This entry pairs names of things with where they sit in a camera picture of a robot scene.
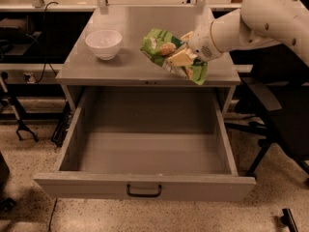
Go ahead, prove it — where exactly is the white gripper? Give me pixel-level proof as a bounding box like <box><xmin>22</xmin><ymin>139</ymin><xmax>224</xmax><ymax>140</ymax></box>
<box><xmin>167</xmin><ymin>21</ymin><xmax>223</xmax><ymax>67</ymax></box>

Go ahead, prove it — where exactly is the green rice chip bag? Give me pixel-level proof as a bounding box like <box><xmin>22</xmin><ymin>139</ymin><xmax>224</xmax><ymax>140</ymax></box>
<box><xmin>140</xmin><ymin>29</ymin><xmax>208</xmax><ymax>85</ymax></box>

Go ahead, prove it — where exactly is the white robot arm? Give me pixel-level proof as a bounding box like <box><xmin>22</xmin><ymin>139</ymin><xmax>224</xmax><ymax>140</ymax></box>
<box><xmin>167</xmin><ymin>0</ymin><xmax>309</xmax><ymax>67</ymax></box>

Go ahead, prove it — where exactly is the grey cabinet counter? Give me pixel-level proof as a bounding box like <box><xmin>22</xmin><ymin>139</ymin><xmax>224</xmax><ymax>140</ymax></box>
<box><xmin>56</xmin><ymin>6</ymin><xmax>240</xmax><ymax>114</ymax></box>

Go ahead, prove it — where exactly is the grey open drawer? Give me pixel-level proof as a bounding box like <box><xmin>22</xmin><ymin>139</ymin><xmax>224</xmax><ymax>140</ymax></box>
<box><xmin>34</xmin><ymin>87</ymin><xmax>256</xmax><ymax>202</ymax></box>

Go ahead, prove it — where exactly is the white bowl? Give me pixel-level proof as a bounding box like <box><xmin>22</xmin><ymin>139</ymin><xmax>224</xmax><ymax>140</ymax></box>
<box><xmin>85</xmin><ymin>30</ymin><xmax>123</xmax><ymax>60</ymax></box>

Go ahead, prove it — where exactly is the black office chair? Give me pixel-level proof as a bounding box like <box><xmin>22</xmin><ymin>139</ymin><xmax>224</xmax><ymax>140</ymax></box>
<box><xmin>226</xmin><ymin>44</ymin><xmax>309</xmax><ymax>177</ymax></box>

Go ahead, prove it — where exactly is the black stand leg left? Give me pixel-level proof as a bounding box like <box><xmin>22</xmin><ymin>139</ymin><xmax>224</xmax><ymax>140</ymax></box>
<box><xmin>0</xmin><ymin>72</ymin><xmax>39</xmax><ymax>142</ymax></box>

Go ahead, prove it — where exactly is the black object bottom right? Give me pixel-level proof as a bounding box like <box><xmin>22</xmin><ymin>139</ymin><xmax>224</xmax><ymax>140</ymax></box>
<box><xmin>280</xmin><ymin>208</ymin><xmax>298</xmax><ymax>232</ymax></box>

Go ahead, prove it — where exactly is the black cable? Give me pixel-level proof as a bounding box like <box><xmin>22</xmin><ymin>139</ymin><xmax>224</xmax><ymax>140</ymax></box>
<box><xmin>24</xmin><ymin>1</ymin><xmax>60</xmax><ymax>85</ymax></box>

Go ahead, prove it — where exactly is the black drawer handle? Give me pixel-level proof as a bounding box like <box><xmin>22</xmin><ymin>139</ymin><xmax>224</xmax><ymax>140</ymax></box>
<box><xmin>126</xmin><ymin>184</ymin><xmax>162</xmax><ymax>198</ymax></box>

